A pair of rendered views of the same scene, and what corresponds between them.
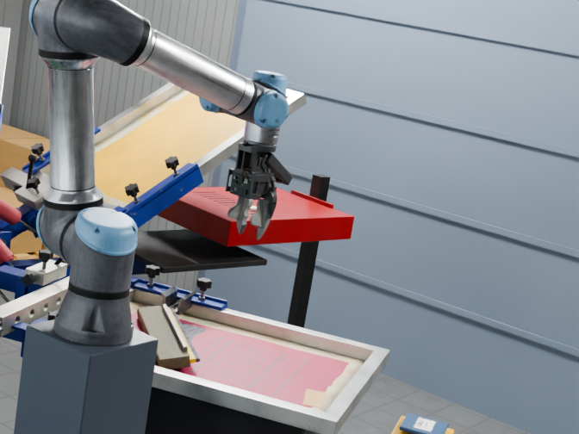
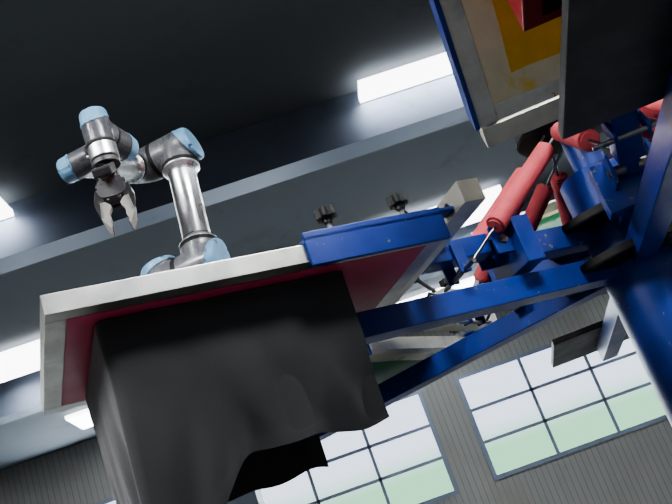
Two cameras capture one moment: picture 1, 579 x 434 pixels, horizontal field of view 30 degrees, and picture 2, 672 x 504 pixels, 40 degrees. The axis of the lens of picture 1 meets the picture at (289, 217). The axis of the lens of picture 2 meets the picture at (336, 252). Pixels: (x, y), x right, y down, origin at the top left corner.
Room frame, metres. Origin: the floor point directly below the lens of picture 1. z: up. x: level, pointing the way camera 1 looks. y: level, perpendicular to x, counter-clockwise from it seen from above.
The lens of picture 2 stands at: (4.21, -0.84, 0.36)
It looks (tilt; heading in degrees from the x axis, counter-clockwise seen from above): 20 degrees up; 141
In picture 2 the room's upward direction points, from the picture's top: 20 degrees counter-clockwise
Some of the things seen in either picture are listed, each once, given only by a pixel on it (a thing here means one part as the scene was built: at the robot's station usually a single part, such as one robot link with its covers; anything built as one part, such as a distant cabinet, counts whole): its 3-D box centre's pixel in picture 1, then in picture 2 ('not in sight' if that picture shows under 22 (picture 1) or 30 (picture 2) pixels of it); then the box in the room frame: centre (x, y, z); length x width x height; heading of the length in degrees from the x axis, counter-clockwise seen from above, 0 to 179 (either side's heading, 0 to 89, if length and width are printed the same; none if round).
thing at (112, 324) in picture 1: (96, 307); not in sight; (1.97, 0.34, 1.25); 0.15 x 0.15 x 0.10
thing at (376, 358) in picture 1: (217, 350); (233, 321); (2.63, 0.13, 0.97); 0.79 x 0.58 x 0.04; 75
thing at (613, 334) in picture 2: not in sight; (616, 315); (2.43, 1.62, 0.91); 1.34 x 0.41 x 0.08; 135
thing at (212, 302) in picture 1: (174, 301); (374, 240); (2.96, 0.28, 0.97); 0.30 x 0.05 x 0.07; 75
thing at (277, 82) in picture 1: (265, 97); (97, 130); (2.32, 0.09, 1.66); 0.09 x 0.08 x 0.11; 127
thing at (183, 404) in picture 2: not in sight; (261, 401); (2.81, 0.02, 0.74); 0.46 x 0.04 x 0.42; 75
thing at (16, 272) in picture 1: (26, 282); (453, 253); (2.77, 0.67, 1.02); 0.17 x 0.06 x 0.05; 75
